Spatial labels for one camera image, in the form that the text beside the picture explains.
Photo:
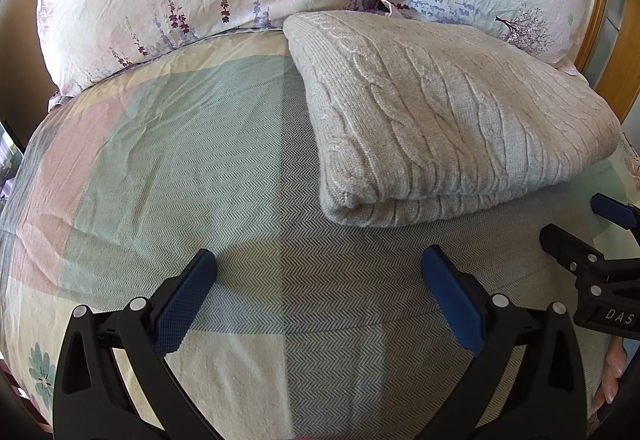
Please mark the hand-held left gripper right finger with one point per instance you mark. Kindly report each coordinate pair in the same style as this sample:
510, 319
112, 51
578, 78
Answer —
452, 300

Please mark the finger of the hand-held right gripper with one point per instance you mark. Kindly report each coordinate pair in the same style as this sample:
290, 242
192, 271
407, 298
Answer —
611, 211
562, 245

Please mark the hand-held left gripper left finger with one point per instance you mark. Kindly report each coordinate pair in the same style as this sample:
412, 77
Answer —
182, 300

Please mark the person's right hand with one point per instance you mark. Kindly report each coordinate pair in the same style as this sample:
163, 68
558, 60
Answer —
612, 370

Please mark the wooden headboard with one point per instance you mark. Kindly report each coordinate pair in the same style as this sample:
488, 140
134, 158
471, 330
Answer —
607, 69

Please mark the plaid herringbone blanket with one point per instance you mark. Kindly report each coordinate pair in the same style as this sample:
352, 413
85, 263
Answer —
200, 144

